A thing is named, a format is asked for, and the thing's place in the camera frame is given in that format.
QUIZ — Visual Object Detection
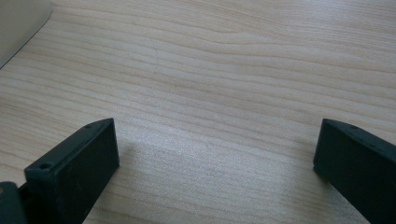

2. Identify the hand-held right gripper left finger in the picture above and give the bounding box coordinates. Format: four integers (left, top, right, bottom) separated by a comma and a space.
19, 118, 120, 224

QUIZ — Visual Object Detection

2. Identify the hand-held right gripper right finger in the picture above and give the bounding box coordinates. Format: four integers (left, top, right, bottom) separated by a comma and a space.
312, 118, 396, 224

